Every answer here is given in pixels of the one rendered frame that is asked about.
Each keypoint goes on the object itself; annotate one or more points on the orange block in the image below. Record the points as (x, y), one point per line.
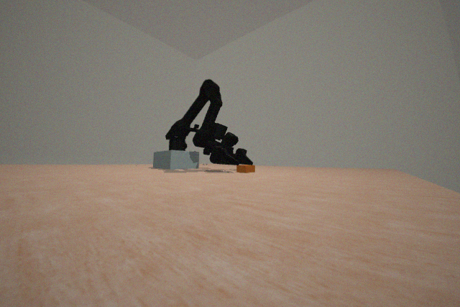
(245, 168)

